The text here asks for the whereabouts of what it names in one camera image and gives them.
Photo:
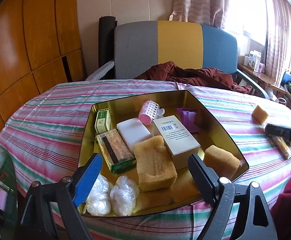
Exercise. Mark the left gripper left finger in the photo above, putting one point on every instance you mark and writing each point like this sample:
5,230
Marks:
73,191

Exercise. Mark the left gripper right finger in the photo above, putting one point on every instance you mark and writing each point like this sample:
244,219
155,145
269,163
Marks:
218,192

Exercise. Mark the tan sponge block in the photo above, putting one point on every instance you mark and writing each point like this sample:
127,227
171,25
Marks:
260,115
221,161

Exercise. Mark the clear plastic wrap ball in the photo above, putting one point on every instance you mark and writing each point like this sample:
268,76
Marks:
98,200

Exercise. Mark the cracker snack packet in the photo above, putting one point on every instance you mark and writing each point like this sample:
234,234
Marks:
115,152

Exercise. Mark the white cardboard box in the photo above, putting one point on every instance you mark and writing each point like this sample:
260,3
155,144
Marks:
178,140

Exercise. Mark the yellow sponge block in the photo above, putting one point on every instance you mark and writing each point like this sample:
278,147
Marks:
154,164

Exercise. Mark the green small box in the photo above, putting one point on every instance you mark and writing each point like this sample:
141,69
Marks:
103,121

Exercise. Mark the purple cloth piece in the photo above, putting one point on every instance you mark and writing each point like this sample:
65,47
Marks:
188,117

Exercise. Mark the white foam block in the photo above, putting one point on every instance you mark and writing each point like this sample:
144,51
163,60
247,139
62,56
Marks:
132,132

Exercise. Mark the pink hair roller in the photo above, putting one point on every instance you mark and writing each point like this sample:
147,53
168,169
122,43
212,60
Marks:
150,111

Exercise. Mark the brown snack bar wrapper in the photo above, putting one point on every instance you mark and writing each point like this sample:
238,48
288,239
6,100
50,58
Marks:
282,146

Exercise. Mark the wooden side table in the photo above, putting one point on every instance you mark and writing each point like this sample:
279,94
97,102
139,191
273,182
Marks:
264,79

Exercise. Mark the white boxes on table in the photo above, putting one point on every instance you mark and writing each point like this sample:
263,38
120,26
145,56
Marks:
253,60

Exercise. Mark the gold tin box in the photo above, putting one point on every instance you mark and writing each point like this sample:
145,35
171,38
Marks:
184,191

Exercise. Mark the dark red jacket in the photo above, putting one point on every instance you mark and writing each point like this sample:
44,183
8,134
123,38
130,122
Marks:
205,77

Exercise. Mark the wooden wardrobe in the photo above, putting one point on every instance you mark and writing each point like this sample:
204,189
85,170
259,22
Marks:
40,47

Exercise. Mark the pink curtain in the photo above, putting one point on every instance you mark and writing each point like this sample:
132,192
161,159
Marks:
207,12

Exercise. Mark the grey yellow blue chair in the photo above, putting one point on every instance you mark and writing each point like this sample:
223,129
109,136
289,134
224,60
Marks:
140,45

